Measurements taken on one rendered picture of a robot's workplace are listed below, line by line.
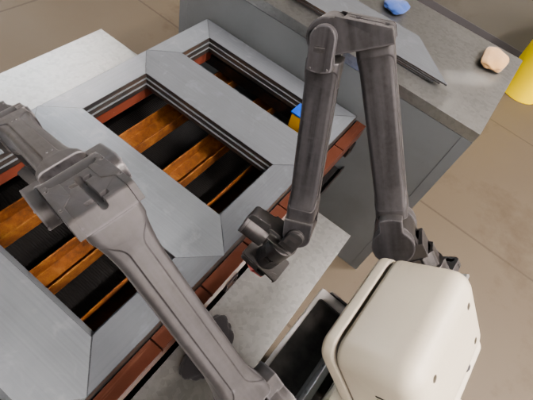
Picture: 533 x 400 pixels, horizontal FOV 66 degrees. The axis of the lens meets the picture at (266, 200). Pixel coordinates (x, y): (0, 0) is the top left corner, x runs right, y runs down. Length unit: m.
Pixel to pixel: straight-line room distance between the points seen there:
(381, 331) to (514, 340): 2.04
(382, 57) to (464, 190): 2.36
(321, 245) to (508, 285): 1.54
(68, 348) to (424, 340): 0.75
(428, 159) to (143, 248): 1.30
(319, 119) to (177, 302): 0.40
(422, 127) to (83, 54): 1.30
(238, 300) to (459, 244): 1.71
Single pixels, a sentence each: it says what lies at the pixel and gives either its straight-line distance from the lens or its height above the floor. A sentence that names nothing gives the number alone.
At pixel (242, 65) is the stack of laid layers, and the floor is 0.85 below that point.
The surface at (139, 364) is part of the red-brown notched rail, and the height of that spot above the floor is 0.83.
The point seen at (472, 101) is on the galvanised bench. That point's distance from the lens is 1.62.
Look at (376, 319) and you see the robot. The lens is 0.60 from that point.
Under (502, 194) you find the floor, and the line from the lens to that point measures 3.16.
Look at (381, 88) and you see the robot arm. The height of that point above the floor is 1.47.
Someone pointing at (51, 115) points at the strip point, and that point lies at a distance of 1.42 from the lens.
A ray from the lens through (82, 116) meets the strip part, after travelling 1.40.
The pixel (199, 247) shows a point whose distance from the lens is 1.11.
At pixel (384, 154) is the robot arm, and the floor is 1.38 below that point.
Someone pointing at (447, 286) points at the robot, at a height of 1.38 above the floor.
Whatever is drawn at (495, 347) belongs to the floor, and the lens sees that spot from 2.50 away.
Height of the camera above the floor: 1.85
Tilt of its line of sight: 54 degrees down
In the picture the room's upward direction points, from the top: 21 degrees clockwise
